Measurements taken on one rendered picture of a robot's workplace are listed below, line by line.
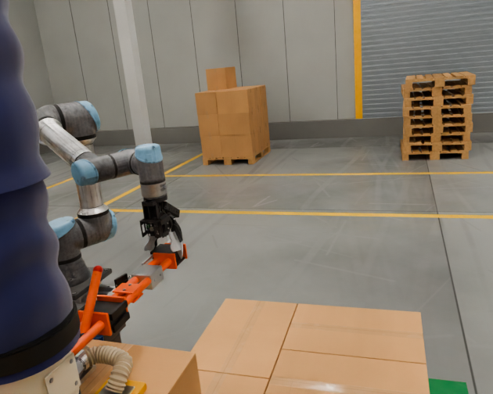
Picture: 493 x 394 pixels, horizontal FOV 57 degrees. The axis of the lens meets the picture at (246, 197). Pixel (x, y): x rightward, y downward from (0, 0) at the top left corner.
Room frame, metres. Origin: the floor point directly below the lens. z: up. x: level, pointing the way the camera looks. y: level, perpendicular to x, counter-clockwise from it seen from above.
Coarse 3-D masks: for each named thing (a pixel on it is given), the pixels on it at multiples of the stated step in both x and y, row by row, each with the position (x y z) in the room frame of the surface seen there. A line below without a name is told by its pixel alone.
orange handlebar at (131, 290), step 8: (152, 264) 1.26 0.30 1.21; (160, 264) 1.24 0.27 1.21; (168, 264) 1.26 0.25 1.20; (136, 280) 1.17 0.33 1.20; (144, 280) 1.15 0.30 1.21; (120, 288) 1.10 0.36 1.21; (128, 288) 1.10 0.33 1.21; (136, 288) 1.09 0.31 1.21; (144, 288) 1.13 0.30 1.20; (128, 296) 1.06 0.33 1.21; (136, 296) 1.09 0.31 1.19; (128, 304) 1.06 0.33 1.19; (96, 328) 0.93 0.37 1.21; (88, 336) 0.90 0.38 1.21; (80, 344) 0.87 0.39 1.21
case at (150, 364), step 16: (128, 352) 1.02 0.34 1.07; (144, 352) 1.02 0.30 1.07; (160, 352) 1.01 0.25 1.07; (176, 352) 1.01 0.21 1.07; (192, 352) 1.00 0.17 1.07; (96, 368) 0.97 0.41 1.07; (112, 368) 0.96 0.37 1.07; (144, 368) 0.95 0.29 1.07; (160, 368) 0.95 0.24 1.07; (176, 368) 0.94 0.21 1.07; (192, 368) 0.97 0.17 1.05; (96, 384) 0.91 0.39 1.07; (160, 384) 0.89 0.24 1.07; (176, 384) 0.89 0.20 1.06; (192, 384) 0.96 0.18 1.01
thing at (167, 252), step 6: (162, 246) 1.35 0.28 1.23; (168, 246) 1.35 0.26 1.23; (156, 252) 1.31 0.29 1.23; (162, 252) 1.31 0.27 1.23; (168, 252) 1.30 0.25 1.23; (174, 252) 1.30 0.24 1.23; (186, 252) 1.36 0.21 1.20; (162, 258) 1.29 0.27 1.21; (174, 258) 1.28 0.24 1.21; (186, 258) 1.35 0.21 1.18; (174, 264) 1.28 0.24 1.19
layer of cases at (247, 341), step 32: (224, 320) 2.02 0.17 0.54; (256, 320) 1.99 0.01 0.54; (288, 320) 1.96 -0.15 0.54; (320, 320) 1.94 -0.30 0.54; (352, 320) 1.91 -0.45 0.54; (384, 320) 1.89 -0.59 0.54; (416, 320) 1.86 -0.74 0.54; (224, 352) 1.75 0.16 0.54; (256, 352) 1.73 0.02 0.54; (288, 352) 1.71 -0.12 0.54; (320, 352) 1.69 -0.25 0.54; (352, 352) 1.67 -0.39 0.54; (384, 352) 1.65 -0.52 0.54; (416, 352) 1.63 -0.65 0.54; (224, 384) 1.54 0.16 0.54; (256, 384) 1.52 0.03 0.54; (288, 384) 1.50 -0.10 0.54; (320, 384) 1.49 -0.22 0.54; (352, 384) 1.47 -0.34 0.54; (384, 384) 1.45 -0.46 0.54; (416, 384) 1.44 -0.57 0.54
